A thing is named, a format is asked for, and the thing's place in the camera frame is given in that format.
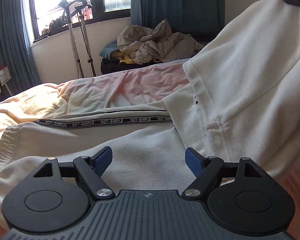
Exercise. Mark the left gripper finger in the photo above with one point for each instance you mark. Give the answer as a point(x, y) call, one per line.
point(90, 170)
point(207, 171)

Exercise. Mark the cream white zip sweatshirt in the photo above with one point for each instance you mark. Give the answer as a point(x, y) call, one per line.
point(241, 99)

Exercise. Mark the pastel pink yellow bedsheet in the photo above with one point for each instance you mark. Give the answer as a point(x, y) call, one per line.
point(125, 89)

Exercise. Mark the black sofa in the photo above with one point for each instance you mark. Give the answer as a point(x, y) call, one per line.
point(111, 66)

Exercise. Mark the right teal curtain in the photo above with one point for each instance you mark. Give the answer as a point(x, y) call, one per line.
point(185, 16)

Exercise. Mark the teal curtain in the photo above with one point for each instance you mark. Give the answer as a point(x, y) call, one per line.
point(15, 46)
point(185, 16)

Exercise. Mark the yellow plush toy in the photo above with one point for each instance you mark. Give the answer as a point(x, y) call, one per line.
point(126, 60)

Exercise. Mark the teal pillow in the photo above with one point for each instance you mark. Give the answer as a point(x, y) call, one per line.
point(108, 49)

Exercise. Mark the crumpled beige quilt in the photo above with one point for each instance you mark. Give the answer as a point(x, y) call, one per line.
point(144, 44)

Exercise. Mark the left teal curtain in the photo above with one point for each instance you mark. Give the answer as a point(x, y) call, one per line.
point(15, 46)

